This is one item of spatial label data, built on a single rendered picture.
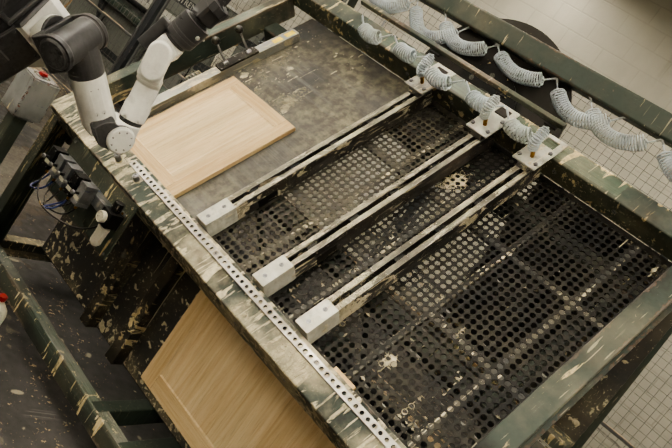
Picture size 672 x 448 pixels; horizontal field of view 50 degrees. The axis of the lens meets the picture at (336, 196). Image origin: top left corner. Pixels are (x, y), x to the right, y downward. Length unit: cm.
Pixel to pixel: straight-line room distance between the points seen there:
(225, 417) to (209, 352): 24
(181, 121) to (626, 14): 548
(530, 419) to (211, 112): 170
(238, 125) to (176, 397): 106
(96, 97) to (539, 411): 145
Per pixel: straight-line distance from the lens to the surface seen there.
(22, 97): 299
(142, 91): 199
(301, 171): 261
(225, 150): 279
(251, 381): 253
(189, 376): 271
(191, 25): 193
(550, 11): 774
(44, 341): 296
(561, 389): 217
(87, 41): 187
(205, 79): 310
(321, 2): 339
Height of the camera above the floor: 164
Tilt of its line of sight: 9 degrees down
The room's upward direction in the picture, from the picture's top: 35 degrees clockwise
